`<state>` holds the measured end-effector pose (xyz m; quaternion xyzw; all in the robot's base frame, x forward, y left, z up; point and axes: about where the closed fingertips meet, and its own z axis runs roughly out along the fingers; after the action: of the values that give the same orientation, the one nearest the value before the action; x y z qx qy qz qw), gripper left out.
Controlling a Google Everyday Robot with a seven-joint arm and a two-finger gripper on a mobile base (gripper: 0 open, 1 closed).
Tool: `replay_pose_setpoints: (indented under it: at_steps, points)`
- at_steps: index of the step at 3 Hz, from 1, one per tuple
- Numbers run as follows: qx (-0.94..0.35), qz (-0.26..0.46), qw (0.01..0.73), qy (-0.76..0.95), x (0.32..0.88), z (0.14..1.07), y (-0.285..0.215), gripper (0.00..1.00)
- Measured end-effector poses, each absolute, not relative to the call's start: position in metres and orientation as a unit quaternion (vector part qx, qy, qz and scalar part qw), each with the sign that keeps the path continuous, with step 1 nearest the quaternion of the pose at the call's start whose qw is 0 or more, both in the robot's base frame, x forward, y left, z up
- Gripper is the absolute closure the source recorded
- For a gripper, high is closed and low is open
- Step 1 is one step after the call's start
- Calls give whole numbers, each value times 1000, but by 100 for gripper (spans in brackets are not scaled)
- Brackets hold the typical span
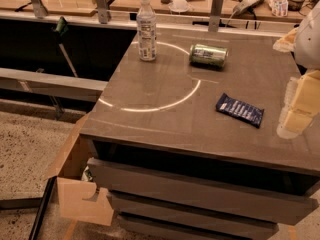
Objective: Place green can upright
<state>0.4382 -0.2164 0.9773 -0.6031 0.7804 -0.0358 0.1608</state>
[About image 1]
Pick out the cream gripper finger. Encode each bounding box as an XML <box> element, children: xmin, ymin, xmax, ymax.
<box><xmin>273</xmin><ymin>28</ymin><xmax>298</xmax><ymax>52</ymax></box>
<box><xmin>277</xmin><ymin>70</ymin><xmax>320</xmax><ymax>139</ymax></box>

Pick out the green soda can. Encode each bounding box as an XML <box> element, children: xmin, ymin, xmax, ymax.
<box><xmin>189</xmin><ymin>44</ymin><xmax>228</xmax><ymax>68</ymax></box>

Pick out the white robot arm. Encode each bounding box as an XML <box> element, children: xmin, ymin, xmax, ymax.
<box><xmin>273</xmin><ymin>2</ymin><xmax>320</xmax><ymax>139</ymax></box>

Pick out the colourful small packet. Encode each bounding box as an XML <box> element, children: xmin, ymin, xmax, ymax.
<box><xmin>269</xmin><ymin>0</ymin><xmax>288</xmax><ymax>17</ymax></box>

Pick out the black mesh cup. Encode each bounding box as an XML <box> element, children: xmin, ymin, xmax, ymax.
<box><xmin>288</xmin><ymin>0</ymin><xmax>305</xmax><ymax>11</ymax></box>

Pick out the blue snack packet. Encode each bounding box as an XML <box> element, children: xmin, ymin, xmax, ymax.
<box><xmin>215</xmin><ymin>93</ymin><xmax>264</xmax><ymax>128</ymax></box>

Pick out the grey handheld device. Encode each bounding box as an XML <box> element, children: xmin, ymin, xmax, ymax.
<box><xmin>233</xmin><ymin>0</ymin><xmax>264</xmax><ymax>16</ymax></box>

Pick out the white bowl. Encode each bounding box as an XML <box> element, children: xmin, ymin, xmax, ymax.
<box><xmin>169</xmin><ymin>0</ymin><xmax>190</xmax><ymax>13</ymax></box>

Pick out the grey drawer cabinet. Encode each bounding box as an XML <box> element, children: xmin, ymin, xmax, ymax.
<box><xmin>81</xmin><ymin>29</ymin><xmax>319</xmax><ymax>240</ymax></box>

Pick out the clear plastic water bottle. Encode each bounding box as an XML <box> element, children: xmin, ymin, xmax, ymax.
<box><xmin>136</xmin><ymin>0</ymin><xmax>156</xmax><ymax>61</ymax></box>

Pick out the open cardboard box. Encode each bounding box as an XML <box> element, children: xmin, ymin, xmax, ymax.
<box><xmin>46</xmin><ymin>115</ymin><xmax>114</xmax><ymax>226</ymax></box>

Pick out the metal bracket post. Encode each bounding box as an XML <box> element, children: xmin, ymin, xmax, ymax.
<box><xmin>96</xmin><ymin>0</ymin><xmax>110</xmax><ymax>24</ymax></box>
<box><xmin>31</xmin><ymin>0</ymin><xmax>48</xmax><ymax>18</ymax></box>
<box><xmin>208</xmin><ymin>0</ymin><xmax>223</xmax><ymax>32</ymax></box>

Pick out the metal bracket post middle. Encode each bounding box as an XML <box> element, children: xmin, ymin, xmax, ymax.
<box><xmin>96</xmin><ymin>0</ymin><xmax>110</xmax><ymax>24</ymax></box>

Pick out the green handled tool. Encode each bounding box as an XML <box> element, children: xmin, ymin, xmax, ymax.
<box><xmin>54</xmin><ymin>16</ymin><xmax>79</xmax><ymax>78</ymax></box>

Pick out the metal bracket post left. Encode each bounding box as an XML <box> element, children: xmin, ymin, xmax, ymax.
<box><xmin>31</xmin><ymin>0</ymin><xmax>48</xmax><ymax>18</ymax></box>

